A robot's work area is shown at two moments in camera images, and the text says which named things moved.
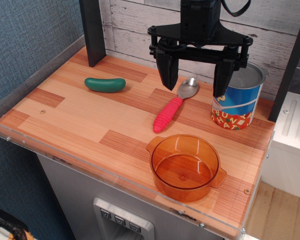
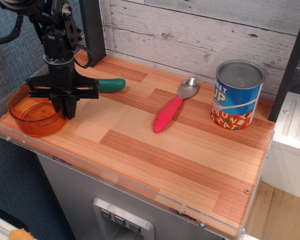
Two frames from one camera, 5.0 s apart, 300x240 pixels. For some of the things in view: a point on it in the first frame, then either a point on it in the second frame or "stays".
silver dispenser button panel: [116, 222] stays
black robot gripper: [199, 35] to [61, 76]
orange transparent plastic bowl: [184, 167] to [34, 115]
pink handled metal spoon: [185, 89] stays
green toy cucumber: [106, 85] stays
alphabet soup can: [235, 109] stays
